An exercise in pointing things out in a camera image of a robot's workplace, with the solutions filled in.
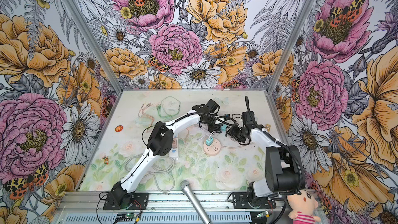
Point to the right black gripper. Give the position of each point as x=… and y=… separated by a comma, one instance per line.
x=232, y=132

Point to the small yellow tag card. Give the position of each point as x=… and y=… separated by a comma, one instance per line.
x=268, y=127

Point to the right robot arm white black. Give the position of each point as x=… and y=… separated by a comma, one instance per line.
x=284, y=172

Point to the pink plug charger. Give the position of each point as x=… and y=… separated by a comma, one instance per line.
x=175, y=144

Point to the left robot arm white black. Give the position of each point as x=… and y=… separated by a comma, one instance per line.
x=160, y=143

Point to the silver microphone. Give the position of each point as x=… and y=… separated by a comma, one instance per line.
x=187, y=190

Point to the white blue power strip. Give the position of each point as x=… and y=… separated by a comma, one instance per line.
x=174, y=153

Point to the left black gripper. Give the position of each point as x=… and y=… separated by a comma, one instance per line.
x=214, y=128

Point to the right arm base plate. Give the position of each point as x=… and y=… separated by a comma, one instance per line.
x=239, y=200

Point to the round pink socket hub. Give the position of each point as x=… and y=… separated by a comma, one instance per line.
x=213, y=149

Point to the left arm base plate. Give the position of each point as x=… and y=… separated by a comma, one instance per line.
x=138, y=201

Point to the red star badge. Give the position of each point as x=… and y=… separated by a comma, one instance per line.
x=119, y=128

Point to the plush doll striped shirt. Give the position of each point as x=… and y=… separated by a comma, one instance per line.
x=303, y=205

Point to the small green circuit board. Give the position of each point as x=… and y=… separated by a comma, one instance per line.
x=129, y=217

